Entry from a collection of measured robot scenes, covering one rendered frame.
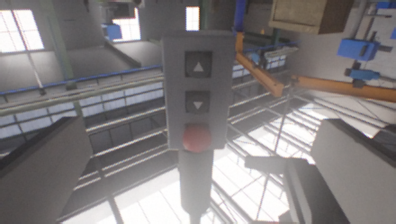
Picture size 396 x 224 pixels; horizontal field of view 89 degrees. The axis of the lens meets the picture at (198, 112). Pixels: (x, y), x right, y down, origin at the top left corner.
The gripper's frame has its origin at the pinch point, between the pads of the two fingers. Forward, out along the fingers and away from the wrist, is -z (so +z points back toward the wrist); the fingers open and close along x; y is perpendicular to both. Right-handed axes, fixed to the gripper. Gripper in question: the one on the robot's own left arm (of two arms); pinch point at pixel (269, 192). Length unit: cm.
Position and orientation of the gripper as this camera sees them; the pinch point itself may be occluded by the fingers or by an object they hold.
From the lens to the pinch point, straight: 30.7
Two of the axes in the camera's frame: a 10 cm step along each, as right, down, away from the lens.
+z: 9.9, 0.9, -1.2
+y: -0.2, 8.7, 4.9
